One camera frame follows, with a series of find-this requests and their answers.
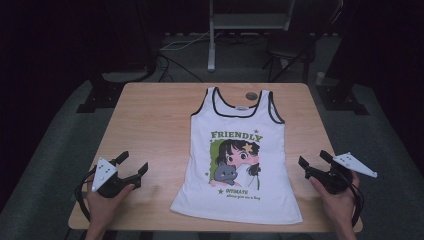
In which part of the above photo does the person's right hand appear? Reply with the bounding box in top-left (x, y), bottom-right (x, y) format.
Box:
top-left (308, 172), bottom-right (361, 231)

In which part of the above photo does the white printed tank top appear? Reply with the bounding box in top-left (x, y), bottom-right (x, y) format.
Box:
top-left (169, 86), bottom-right (304, 225)

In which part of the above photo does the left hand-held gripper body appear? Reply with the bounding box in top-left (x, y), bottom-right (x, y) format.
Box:
top-left (90, 157), bottom-right (144, 199)

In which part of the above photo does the black floor cable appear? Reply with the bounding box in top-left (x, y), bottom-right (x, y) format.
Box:
top-left (155, 54), bottom-right (204, 83)

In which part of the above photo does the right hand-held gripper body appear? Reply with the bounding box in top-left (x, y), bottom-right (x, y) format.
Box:
top-left (304, 152), bottom-right (379, 196)

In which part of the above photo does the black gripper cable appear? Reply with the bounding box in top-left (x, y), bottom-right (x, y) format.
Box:
top-left (346, 181), bottom-right (365, 229)
top-left (74, 168), bottom-right (98, 223)

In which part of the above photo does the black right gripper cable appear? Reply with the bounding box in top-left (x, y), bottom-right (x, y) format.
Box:
top-left (346, 181), bottom-right (365, 229)

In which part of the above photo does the black chair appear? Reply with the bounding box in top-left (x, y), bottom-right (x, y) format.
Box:
top-left (262, 31), bottom-right (318, 83)

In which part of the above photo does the grey metal stand frame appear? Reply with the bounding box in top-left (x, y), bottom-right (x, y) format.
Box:
top-left (207, 0), bottom-right (296, 73)

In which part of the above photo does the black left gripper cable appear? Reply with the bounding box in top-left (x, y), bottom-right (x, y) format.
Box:
top-left (74, 168), bottom-right (98, 223)

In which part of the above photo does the black stand with flat foot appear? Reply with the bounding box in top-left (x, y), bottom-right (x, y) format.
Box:
top-left (315, 0), bottom-right (370, 116)
top-left (76, 71), bottom-right (126, 114)

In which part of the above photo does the white floor cable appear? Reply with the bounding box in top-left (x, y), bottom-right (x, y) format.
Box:
top-left (159, 30), bottom-right (222, 52)

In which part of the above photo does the grey round stand base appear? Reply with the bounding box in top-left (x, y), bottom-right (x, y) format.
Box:
top-left (101, 66), bottom-right (158, 84)

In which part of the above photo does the person's left hand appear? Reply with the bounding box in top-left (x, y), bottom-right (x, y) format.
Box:
top-left (85, 184), bottom-right (136, 231)

